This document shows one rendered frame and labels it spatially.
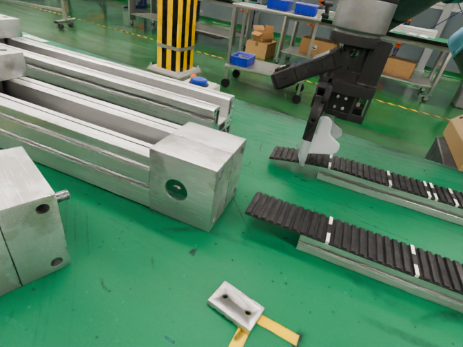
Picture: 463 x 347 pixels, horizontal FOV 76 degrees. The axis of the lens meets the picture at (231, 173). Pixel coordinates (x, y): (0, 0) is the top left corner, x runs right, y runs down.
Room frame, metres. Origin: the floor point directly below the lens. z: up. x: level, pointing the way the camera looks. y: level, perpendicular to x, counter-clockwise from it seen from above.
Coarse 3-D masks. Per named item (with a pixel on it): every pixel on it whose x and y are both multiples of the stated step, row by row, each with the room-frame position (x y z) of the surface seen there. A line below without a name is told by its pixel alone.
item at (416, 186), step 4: (412, 180) 0.45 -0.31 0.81; (416, 180) 0.45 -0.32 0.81; (412, 184) 0.44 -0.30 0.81; (416, 184) 0.44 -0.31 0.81; (420, 184) 0.44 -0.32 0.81; (412, 188) 0.43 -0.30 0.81; (416, 188) 0.43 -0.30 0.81; (420, 188) 0.43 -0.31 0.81; (416, 192) 0.41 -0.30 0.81; (420, 192) 0.42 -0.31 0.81; (420, 196) 0.41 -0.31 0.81; (424, 196) 0.41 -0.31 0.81
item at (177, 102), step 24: (24, 48) 0.71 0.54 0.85; (48, 48) 0.69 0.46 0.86; (48, 72) 0.59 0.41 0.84; (72, 72) 0.57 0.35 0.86; (96, 72) 0.58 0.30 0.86; (120, 72) 0.63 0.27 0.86; (144, 72) 0.63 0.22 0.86; (96, 96) 0.56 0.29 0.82; (120, 96) 0.54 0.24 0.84; (144, 96) 0.53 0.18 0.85; (168, 96) 0.51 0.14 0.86; (192, 96) 0.58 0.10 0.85; (216, 96) 0.56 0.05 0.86; (168, 120) 0.52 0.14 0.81; (192, 120) 0.50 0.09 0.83; (216, 120) 0.51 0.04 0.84
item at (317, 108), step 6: (318, 96) 0.44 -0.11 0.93; (318, 102) 0.44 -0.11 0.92; (312, 108) 0.44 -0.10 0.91; (318, 108) 0.44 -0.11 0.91; (312, 114) 0.44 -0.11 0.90; (318, 114) 0.43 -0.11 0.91; (312, 120) 0.44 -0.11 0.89; (318, 120) 0.44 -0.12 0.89; (306, 126) 0.44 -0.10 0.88; (312, 126) 0.43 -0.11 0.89; (306, 132) 0.44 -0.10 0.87; (312, 132) 0.44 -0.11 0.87; (306, 138) 0.44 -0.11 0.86; (312, 138) 0.44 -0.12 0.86
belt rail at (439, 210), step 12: (324, 168) 0.46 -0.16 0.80; (324, 180) 0.45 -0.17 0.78; (336, 180) 0.45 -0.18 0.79; (348, 180) 0.45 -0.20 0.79; (360, 180) 0.44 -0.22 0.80; (360, 192) 0.44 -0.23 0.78; (372, 192) 0.43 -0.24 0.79; (384, 192) 0.43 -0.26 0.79; (396, 192) 0.42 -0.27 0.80; (408, 204) 0.41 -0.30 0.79; (420, 204) 0.42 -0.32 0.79; (432, 204) 0.41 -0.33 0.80; (444, 204) 0.40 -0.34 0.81; (444, 216) 0.40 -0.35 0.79; (456, 216) 0.40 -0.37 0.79
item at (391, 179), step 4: (384, 172) 0.47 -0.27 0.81; (388, 172) 0.46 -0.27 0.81; (392, 172) 0.47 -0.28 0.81; (388, 176) 0.45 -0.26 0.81; (392, 176) 0.45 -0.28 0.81; (396, 176) 0.46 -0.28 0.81; (388, 180) 0.43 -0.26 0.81; (392, 180) 0.44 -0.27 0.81; (396, 180) 0.44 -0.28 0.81; (388, 184) 0.43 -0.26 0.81; (392, 184) 0.43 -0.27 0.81; (396, 184) 0.43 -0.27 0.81; (396, 188) 0.42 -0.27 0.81
